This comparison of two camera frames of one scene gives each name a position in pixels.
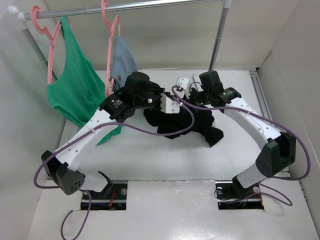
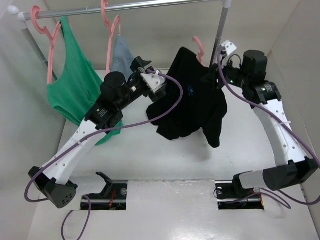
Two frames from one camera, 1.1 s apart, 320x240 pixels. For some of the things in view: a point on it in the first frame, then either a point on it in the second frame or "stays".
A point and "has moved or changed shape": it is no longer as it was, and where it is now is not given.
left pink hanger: [45, 31] stays
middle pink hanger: [109, 84] stays
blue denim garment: [123, 62] stays
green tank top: [76, 93] stays
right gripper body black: [200, 97] -> [236, 77]
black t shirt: [191, 119] has moved or changed shape
